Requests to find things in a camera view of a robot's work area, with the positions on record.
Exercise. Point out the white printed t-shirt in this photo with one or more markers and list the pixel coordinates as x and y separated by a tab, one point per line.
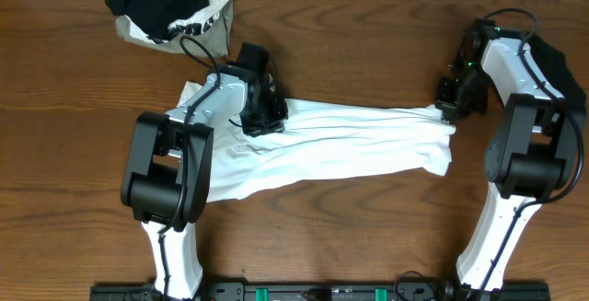
328	141

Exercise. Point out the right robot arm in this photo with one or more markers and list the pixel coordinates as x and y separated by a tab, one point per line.
535	157

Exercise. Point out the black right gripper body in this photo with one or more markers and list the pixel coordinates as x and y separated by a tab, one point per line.
467	94

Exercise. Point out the white black-print garment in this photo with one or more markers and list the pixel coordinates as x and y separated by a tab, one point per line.
195	25

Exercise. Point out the black garment right side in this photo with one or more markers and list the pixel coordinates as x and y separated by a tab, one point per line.
552	63

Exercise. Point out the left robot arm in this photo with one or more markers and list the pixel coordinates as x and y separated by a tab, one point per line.
168	172

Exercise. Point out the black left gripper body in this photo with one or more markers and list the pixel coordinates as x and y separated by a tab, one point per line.
263	123

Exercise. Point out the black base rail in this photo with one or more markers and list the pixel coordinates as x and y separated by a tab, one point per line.
407	289

